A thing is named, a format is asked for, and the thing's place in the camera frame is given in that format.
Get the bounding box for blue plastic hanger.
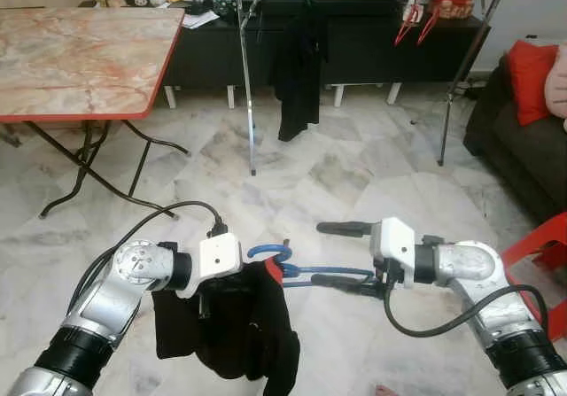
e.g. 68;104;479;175
246;242;377;291

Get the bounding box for black garment red trim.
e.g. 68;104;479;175
152;256;302;396

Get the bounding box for red plastic hanger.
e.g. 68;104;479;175
416;2;441;45
394;2;419;47

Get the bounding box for black long garment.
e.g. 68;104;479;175
270;11;329;143

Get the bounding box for red plastic stool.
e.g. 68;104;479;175
501;212;567;342

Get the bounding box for black TV console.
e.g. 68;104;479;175
164;6;493;109

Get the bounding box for dark grey sofa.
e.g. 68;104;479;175
463;46;567;229

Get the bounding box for red cushion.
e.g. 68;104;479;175
507;40;561;127

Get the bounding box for white paper sheets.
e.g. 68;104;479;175
182;11;221;30

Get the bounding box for pink cat cushion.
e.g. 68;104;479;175
543;46;567;118

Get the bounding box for marble folding table orange edge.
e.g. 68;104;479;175
0;6;191;220

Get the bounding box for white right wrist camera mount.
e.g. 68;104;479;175
370;217;417;288

